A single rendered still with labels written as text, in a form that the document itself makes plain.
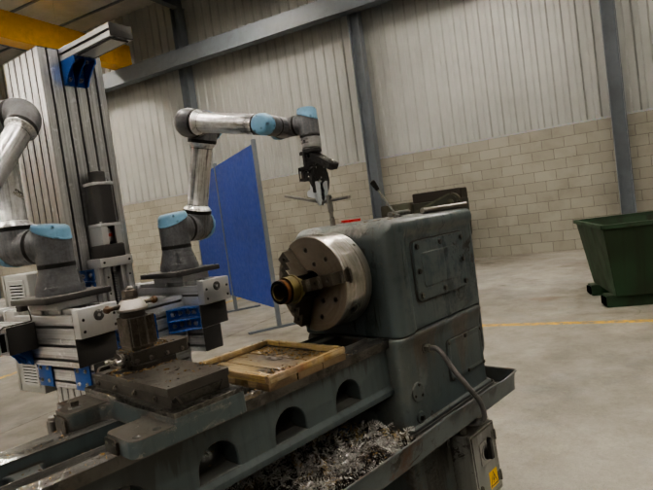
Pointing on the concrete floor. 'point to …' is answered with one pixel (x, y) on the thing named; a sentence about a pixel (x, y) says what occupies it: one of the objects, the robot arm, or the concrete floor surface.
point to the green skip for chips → (620, 258)
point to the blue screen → (241, 232)
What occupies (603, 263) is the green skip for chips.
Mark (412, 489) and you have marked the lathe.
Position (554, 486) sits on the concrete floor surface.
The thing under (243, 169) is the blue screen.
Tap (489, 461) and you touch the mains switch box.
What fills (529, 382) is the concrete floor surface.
